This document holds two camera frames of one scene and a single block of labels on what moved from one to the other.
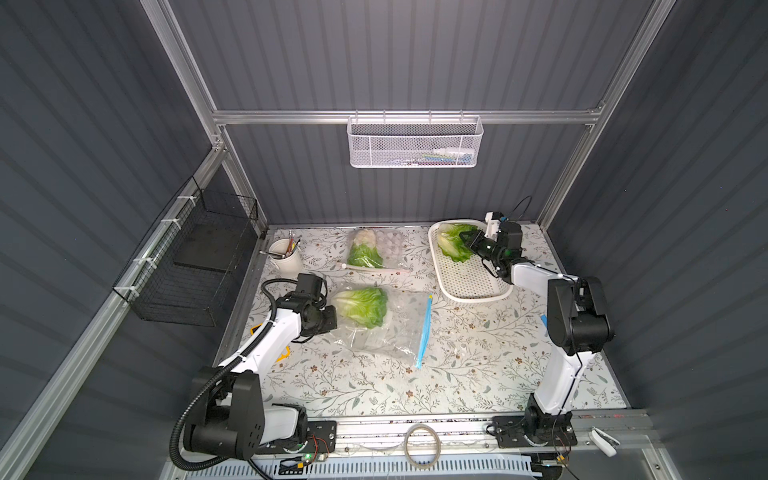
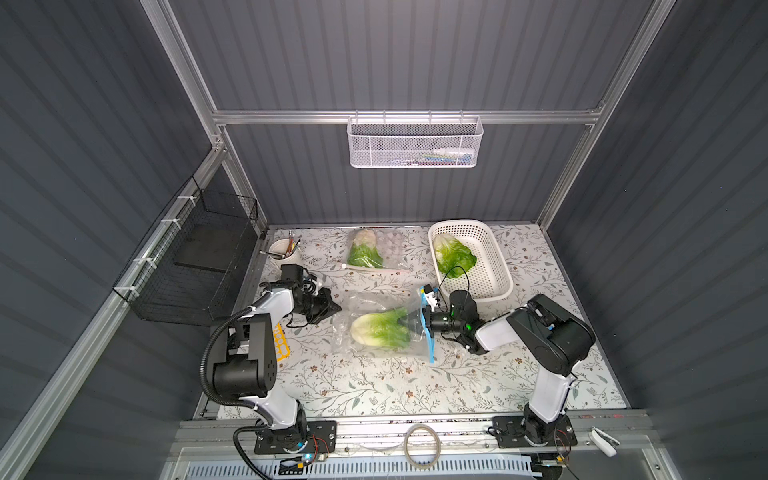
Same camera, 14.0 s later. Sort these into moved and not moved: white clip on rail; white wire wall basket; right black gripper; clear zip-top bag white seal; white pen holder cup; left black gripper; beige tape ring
Moved: right black gripper; left black gripper
Not moved: white wire wall basket; white clip on rail; clear zip-top bag white seal; beige tape ring; white pen holder cup
